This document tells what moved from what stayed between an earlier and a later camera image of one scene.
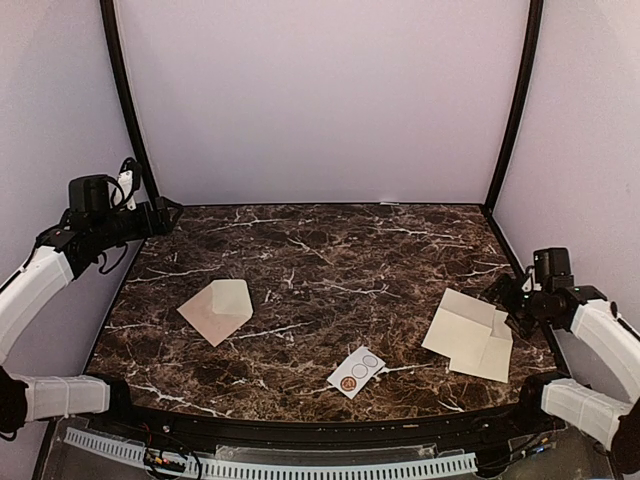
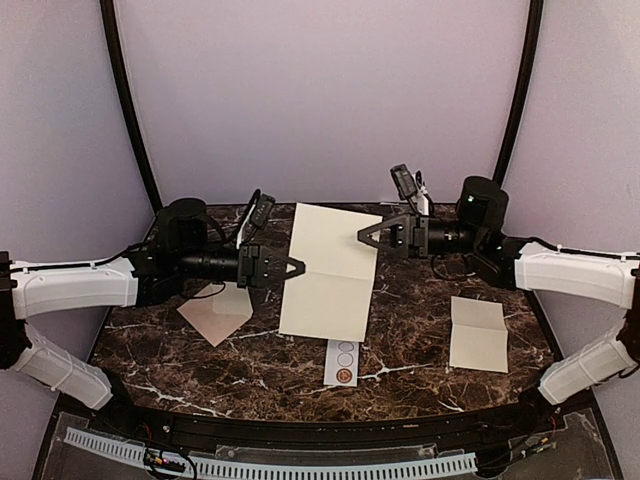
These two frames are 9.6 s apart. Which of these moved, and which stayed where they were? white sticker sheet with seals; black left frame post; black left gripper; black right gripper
Moved: black left gripper; white sticker sheet with seals; black right gripper
Stayed: black left frame post
